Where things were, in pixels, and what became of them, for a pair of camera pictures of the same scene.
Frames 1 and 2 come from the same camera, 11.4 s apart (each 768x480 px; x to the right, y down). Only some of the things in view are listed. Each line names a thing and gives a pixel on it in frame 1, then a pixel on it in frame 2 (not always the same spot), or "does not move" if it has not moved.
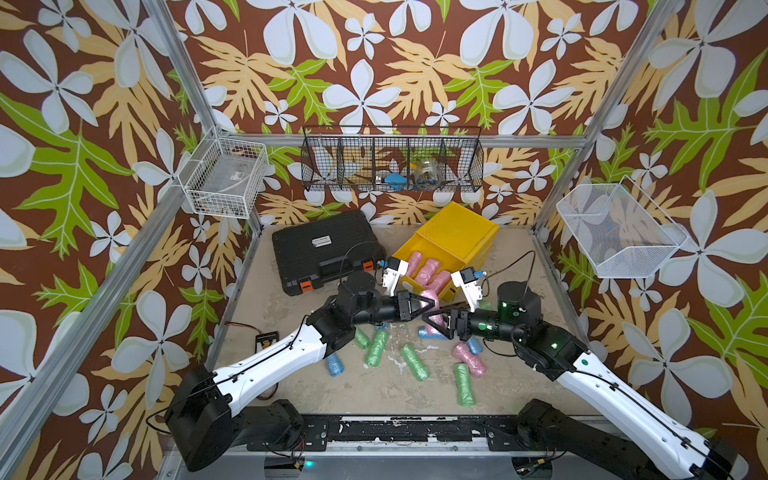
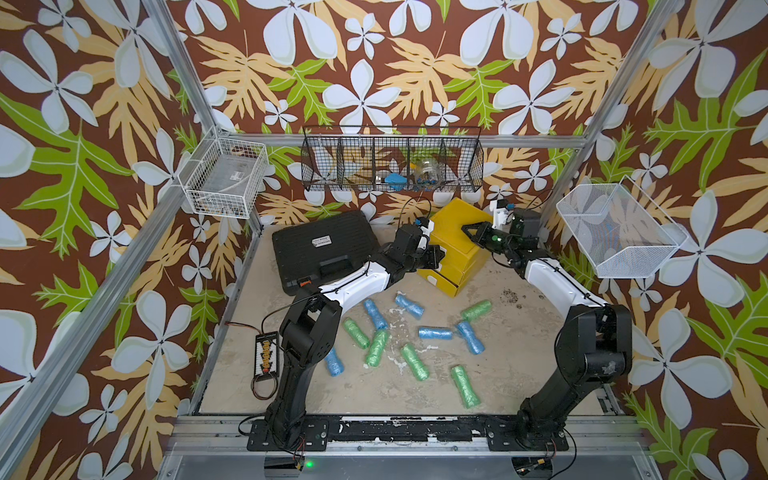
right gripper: [444, 310] → [484, 231]
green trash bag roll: [466, 395] does not move
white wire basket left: [224, 177] does not move
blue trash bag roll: [335, 365] does not move
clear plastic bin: [623, 231] does not move
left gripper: [394, 303] → [432, 258]
